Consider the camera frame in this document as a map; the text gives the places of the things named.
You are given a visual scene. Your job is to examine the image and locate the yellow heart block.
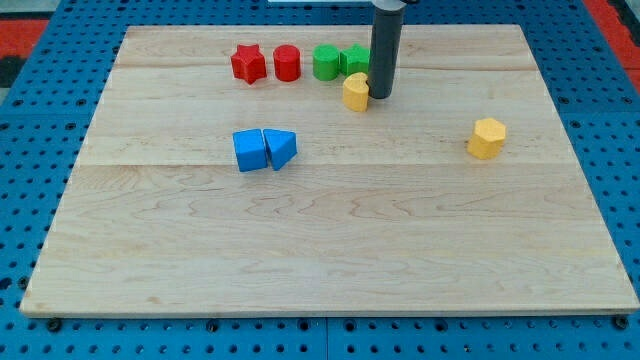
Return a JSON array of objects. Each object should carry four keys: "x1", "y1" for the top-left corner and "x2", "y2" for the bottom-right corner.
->
[{"x1": 342, "y1": 72, "x2": 369, "y2": 112}]

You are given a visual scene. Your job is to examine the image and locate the yellow hexagon block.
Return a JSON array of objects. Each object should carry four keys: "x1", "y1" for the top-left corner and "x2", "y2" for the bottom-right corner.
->
[{"x1": 467, "y1": 118, "x2": 507, "y2": 160}]

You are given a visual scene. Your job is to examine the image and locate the blue triangle block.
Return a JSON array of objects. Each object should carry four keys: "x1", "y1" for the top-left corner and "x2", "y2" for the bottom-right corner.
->
[{"x1": 263, "y1": 129, "x2": 297, "y2": 171}]

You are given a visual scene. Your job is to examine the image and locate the blue cube block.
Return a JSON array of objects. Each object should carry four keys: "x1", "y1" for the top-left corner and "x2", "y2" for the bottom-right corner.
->
[{"x1": 232, "y1": 129, "x2": 268, "y2": 172}]

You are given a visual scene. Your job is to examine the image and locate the light wooden board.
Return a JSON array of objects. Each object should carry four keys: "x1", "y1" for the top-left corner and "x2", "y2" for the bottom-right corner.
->
[{"x1": 20, "y1": 25, "x2": 639, "y2": 318}]

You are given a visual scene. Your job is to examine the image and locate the green cylinder block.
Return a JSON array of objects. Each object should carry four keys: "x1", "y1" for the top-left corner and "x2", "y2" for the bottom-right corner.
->
[{"x1": 312, "y1": 44, "x2": 340, "y2": 81}]

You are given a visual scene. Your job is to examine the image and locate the green star block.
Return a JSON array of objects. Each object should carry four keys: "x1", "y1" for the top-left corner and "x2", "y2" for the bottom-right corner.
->
[{"x1": 339, "y1": 43, "x2": 370, "y2": 77}]

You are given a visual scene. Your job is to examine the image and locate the red cylinder block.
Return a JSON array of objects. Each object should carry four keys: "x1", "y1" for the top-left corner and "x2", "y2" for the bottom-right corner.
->
[{"x1": 273, "y1": 44, "x2": 301, "y2": 82}]

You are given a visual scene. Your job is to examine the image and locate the red star block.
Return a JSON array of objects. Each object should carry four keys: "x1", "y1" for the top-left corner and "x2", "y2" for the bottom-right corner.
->
[{"x1": 231, "y1": 44, "x2": 267, "y2": 84}]

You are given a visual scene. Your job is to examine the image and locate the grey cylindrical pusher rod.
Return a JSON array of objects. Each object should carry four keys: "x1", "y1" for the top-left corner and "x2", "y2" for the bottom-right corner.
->
[{"x1": 368, "y1": 0, "x2": 407, "y2": 99}]

